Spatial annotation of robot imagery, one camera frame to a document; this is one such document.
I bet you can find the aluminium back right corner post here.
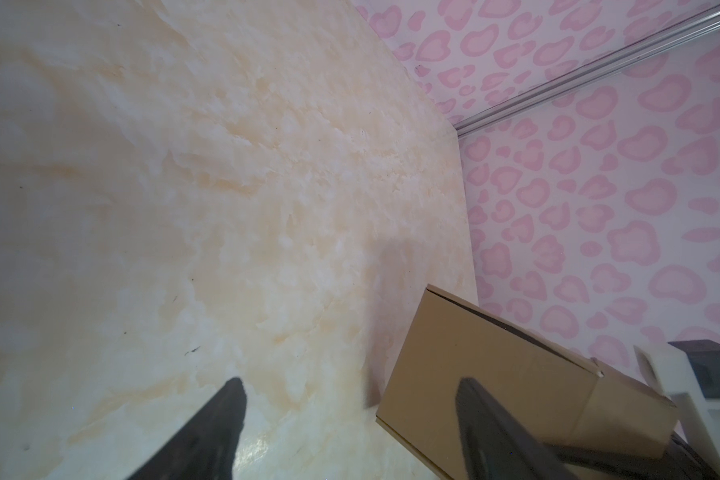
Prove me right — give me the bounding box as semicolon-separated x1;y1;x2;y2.
455;4;720;139

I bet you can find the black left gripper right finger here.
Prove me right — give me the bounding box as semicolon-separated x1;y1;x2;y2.
455;378;574;480

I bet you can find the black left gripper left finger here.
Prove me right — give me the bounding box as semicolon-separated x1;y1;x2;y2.
129;377;247;480

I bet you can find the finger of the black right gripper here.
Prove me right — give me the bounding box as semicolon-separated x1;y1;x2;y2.
548;437;720;479

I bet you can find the brown cardboard paper box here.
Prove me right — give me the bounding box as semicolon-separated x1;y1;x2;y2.
377;285;678;479

